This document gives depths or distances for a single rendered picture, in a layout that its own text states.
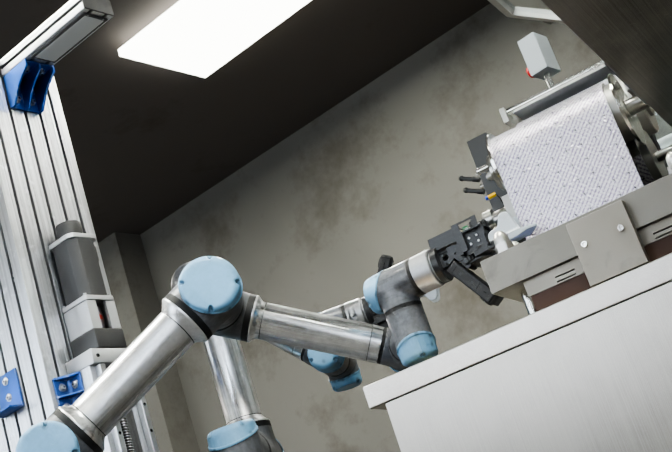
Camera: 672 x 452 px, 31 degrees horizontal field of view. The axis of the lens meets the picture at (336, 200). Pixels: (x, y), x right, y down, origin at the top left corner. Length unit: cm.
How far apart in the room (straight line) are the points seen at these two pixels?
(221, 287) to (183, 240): 583
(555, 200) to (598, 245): 28
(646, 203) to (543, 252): 19
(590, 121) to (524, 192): 18
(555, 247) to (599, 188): 24
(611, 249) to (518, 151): 39
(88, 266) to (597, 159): 116
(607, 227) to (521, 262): 16
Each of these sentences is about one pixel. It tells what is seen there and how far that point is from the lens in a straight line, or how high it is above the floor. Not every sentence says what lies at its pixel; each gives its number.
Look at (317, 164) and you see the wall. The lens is 740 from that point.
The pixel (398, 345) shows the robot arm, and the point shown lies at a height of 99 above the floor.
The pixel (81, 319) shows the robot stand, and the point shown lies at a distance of 271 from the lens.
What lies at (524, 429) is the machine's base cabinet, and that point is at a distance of 196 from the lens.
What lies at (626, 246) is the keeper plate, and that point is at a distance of 197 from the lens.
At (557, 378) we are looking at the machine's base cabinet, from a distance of 195.
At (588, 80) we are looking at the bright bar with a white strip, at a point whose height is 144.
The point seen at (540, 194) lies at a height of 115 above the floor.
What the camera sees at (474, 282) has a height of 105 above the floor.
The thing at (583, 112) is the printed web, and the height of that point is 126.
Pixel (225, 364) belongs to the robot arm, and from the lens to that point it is 291.
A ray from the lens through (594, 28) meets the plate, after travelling 165.
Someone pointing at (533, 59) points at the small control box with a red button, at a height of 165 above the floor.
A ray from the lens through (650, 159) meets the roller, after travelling 235.
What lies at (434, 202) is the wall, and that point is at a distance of 687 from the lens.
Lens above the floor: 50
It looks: 20 degrees up
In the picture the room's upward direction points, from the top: 19 degrees counter-clockwise
